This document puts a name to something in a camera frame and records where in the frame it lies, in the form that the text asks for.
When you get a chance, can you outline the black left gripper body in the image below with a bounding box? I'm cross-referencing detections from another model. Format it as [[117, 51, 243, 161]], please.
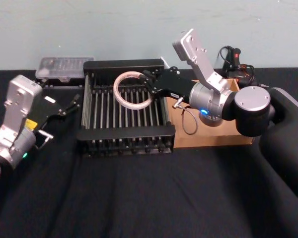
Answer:
[[23, 90, 67, 136]]

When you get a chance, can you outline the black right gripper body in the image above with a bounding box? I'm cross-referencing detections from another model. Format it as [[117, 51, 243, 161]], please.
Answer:
[[151, 68, 197, 102]]

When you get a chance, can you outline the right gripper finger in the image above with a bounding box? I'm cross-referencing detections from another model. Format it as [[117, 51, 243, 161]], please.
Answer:
[[144, 78, 160, 97], [141, 69, 158, 81]]

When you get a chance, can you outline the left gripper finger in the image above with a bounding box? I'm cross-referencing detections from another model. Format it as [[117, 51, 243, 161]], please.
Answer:
[[38, 78, 53, 89], [59, 93, 81, 117]]

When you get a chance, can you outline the white tape roll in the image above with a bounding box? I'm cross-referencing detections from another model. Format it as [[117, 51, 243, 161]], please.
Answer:
[[113, 71, 153, 109]]

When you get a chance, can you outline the white three-armed plastic piece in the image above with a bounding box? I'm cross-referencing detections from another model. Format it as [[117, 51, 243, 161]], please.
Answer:
[[160, 56, 181, 75]]

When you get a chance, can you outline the clear plastic case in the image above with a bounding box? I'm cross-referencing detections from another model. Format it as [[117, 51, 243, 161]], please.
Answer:
[[35, 56, 95, 84]]

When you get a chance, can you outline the black rack with steel bars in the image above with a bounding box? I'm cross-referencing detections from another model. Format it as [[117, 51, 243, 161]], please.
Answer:
[[76, 59, 176, 159]]

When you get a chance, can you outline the shallow brown cardboard tray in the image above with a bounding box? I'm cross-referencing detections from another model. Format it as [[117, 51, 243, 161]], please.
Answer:
[[163, 78, 256, 149]]

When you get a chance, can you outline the black table cloth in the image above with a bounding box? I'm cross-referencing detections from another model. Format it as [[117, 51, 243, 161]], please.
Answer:
[[0, 66, 298, 238]]

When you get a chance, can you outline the right gripper thin dark cable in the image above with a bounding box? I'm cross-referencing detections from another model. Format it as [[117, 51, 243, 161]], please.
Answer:
[[172, 97, 199, 136]]

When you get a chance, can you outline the black corded tool, red switch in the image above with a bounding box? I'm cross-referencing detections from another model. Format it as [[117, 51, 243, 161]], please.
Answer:
[[218, 46, 267, 88]]

